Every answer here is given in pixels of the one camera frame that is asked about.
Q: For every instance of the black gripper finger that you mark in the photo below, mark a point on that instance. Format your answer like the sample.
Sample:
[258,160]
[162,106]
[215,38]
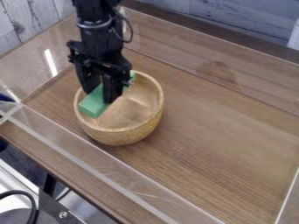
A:
[89,76]
[113,86]

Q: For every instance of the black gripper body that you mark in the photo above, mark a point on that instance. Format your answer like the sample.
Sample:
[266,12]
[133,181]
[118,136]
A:
[101,47]

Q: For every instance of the green rectangular block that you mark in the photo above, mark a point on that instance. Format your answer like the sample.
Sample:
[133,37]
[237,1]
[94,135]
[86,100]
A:
[91,103]

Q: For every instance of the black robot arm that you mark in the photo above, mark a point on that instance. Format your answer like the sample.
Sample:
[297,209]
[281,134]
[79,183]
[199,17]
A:
[99,12]

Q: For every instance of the wooden brown bowl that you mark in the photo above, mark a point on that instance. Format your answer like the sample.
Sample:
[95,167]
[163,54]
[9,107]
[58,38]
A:
[130,119]

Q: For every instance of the black table leg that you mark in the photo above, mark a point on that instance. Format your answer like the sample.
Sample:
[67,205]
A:
[50,185]

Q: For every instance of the clear acrylic tray wall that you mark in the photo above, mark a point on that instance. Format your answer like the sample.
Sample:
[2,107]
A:
[151,182]

